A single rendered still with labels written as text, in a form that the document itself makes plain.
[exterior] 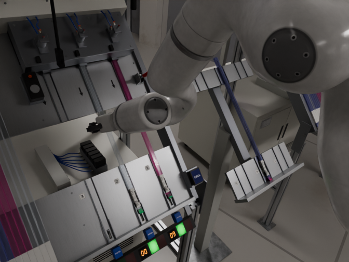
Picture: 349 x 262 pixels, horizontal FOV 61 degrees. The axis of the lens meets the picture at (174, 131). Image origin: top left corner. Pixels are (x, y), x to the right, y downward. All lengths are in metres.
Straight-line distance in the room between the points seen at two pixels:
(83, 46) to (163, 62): 0.45
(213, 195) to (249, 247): 0.55
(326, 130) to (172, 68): 0.26
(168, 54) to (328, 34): 0.29
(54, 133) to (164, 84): 1.00
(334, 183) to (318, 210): 1.83
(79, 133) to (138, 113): 0.86
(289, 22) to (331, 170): 0.20
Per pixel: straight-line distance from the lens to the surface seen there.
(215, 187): 1.37
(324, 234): 2.13
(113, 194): 0.92
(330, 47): 0.31
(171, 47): 0.51
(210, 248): 1.79
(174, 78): 0.54
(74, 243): 0.90
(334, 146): 0.41
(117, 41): 0.99
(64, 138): 1.46
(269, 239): 1.95
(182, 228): 1.03
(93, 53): 0.96
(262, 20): 0.33
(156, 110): 0.65
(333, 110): 0.43
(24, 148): 1.44
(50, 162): 1.27
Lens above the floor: 1.48
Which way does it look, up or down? 35 degrees down
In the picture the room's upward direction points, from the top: 6 degrees clockwise
